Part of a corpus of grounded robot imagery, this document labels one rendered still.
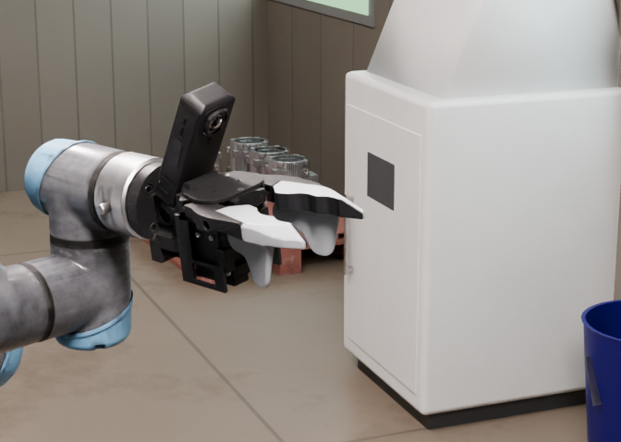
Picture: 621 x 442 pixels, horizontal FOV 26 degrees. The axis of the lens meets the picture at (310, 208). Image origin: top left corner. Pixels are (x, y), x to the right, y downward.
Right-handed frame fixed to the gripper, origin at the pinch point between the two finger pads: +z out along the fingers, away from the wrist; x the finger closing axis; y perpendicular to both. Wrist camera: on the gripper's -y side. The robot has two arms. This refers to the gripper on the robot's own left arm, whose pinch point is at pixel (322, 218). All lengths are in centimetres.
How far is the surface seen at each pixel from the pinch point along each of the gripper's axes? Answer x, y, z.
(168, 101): -395, 160, -478
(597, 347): -214, 132, -103
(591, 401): -215, 150, -106
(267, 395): -201, 175, -221
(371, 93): -241, 80, -200
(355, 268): -237, 141, -209
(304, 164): -357, 163, -343
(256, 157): -355, 163, -372
